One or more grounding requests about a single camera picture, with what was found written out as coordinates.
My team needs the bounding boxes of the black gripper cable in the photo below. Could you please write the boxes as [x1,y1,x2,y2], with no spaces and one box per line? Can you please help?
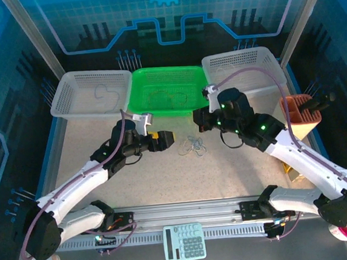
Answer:
[123,152,146,167]
[220,128,246,152]

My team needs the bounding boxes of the green plastic basket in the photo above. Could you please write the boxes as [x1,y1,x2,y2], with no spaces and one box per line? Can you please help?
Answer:
[122,61,213,122]

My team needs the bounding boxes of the black marker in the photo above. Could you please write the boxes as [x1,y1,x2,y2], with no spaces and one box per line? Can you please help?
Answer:
[299,91,339,116]

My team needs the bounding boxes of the white plastic basket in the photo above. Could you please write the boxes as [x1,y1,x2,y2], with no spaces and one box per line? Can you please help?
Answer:
[199,44,289,103]
[47,65,137,123]

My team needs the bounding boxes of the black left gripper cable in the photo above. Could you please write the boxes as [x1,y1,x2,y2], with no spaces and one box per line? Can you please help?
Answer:
[123,152,146,167]

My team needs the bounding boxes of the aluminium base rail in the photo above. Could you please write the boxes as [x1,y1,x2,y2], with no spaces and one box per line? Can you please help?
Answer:
[58,188,322,242]

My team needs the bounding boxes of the aluminium frame post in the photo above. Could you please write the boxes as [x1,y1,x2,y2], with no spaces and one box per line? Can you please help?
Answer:
[0,0,67,88]
[273,0,330,67]

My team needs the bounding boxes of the beige pen holder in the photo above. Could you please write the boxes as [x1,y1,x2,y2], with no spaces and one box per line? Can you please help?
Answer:
[277,92,325,142]

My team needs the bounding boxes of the white slotted cable duct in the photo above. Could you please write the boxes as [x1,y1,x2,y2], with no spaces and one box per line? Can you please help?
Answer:
[57,221,270,255]

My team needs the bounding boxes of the light blue calculator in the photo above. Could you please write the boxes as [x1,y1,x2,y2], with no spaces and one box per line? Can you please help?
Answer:
[161,221,208,260]

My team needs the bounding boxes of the yellow foil packet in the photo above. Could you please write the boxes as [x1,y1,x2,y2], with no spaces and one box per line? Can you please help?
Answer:
[281,159,307,184]

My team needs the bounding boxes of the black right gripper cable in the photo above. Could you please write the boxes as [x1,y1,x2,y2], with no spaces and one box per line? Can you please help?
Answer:
[220,128,246,152]

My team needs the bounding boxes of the white cup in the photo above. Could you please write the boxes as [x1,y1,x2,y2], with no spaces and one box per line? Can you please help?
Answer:
[327,222,347,244]

